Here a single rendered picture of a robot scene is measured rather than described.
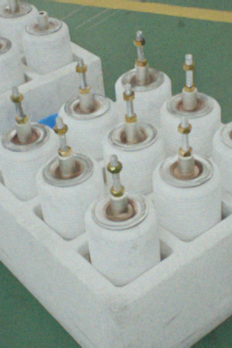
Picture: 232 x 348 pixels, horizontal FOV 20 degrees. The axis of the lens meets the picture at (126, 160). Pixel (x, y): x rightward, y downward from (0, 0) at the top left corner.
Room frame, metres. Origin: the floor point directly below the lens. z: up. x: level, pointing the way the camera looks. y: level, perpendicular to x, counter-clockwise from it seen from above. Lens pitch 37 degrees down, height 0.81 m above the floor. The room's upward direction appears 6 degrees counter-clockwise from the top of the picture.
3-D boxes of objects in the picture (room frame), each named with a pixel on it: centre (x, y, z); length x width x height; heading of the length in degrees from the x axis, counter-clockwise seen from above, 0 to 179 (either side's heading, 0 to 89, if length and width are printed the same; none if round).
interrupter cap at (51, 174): (0.74, 0.08, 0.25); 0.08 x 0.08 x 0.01
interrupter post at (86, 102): (0.90, 0.05, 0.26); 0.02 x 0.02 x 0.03
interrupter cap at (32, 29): (1.22, 0.14, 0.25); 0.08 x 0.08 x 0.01
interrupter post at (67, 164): (0.74, 0.08, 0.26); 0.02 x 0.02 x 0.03
